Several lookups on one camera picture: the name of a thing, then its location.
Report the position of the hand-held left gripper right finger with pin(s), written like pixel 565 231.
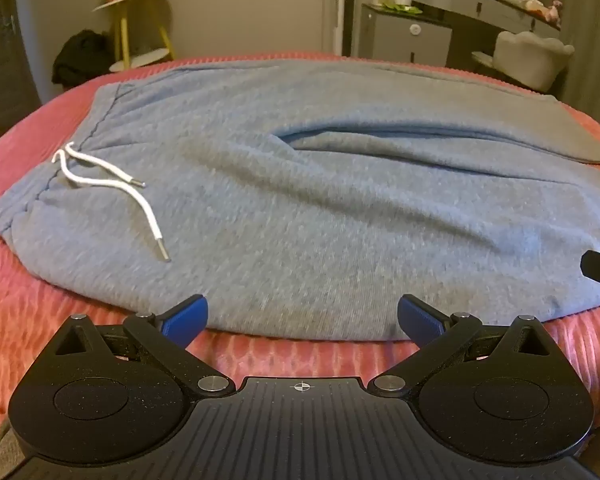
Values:
pixel 421 317

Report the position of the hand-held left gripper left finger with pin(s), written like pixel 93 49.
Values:
pixel 185 316

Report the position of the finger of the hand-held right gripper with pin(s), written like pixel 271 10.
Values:
pixel 599 266

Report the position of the grey-blue sweat pants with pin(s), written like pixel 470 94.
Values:
pixel 300 200

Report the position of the pink ribbed bed blanket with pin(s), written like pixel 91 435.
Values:
pixel 35 310

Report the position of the white shell-shaped chair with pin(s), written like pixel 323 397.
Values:
pixel 527 60

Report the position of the grey curtain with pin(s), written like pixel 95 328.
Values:
pixel 585 10

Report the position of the pink plush toy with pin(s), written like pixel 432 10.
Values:
pixel 553 11

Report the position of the grey cabinet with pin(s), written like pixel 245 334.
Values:
pixel 400 40

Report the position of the black bag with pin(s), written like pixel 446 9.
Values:
pixel 82 57

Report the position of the grey vanity desk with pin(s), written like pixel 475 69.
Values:
pixel 485 10

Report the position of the yellow side table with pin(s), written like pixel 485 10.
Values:
pixel 130 25

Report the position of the green leaf-shaped tray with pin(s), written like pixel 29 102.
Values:
pixel 402 8

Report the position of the white upright pole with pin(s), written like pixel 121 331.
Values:
pixel 339 5

